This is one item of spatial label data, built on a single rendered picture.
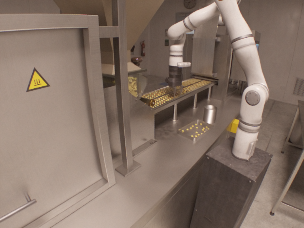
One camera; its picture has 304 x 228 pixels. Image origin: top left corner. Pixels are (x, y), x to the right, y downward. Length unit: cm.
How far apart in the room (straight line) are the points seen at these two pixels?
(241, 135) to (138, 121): 44
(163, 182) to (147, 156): 17
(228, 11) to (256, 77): 28
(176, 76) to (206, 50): 58
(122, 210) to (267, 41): 477
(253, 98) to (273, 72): 426
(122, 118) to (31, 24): 37
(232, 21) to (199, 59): 80
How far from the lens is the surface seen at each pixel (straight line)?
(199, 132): 98
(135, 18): 69
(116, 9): 54
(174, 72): 94
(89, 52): 46
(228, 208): 93
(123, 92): 55
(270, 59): 494
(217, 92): 155
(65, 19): 43
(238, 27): 74
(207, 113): 108
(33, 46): 43
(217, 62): 151
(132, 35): 71
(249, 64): 75
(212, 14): 87
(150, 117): 82
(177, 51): 93
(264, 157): 91
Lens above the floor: 127
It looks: 24 degrees down
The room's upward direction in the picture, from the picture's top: straight up
